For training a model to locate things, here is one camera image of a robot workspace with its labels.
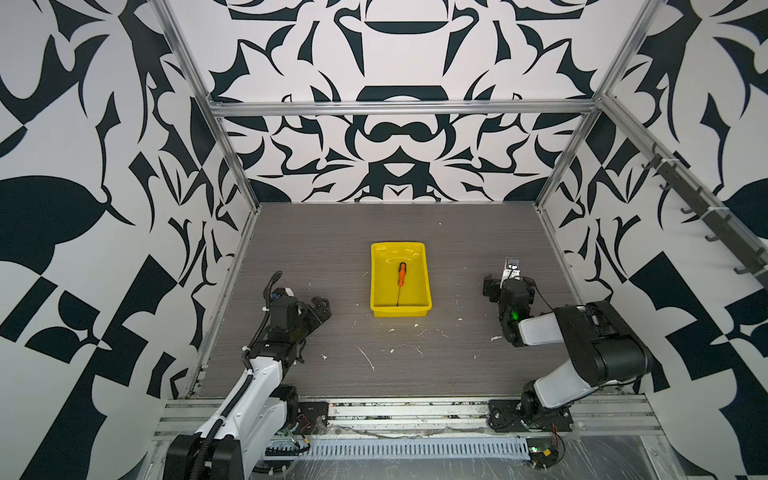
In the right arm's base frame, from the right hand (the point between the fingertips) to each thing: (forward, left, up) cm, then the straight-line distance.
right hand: (511, 273), depth 93 cm
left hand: (-10, +58, +2) cm, 59 cm away
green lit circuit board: (-44, +2, -7) cm, 45 cm away
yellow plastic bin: (-4, +29, -7) cm, 30 cm away
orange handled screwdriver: (+4, +33, -4) cm, 34 cm away
